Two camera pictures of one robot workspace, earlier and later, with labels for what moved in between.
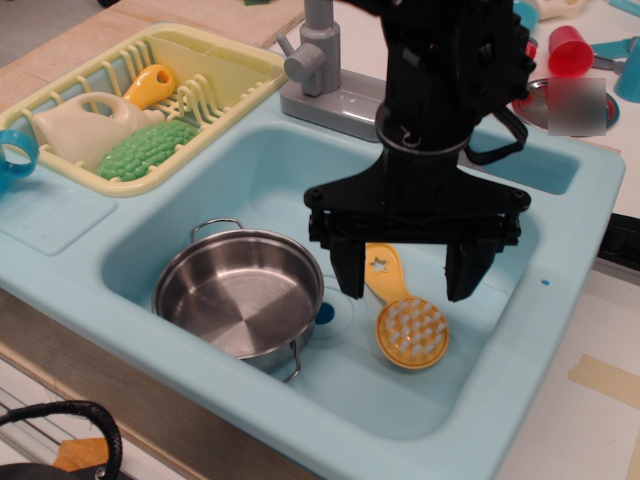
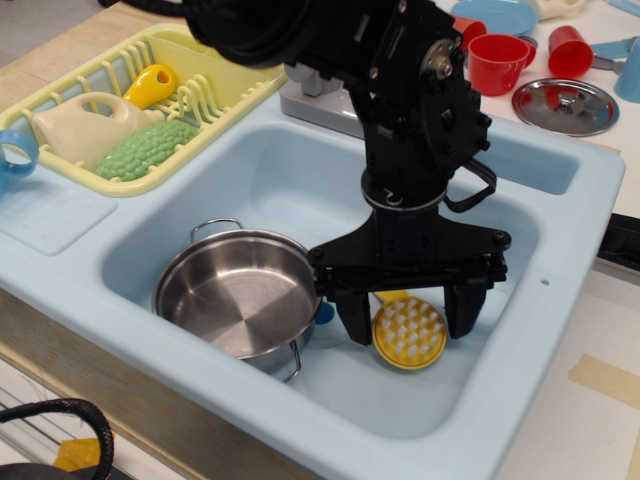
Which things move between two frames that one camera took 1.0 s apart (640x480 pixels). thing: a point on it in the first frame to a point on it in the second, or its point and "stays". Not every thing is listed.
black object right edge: [621, 243] stays
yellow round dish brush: [411, 332] stays
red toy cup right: [569, 54] stays
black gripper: [411, 199] to [409, 248]
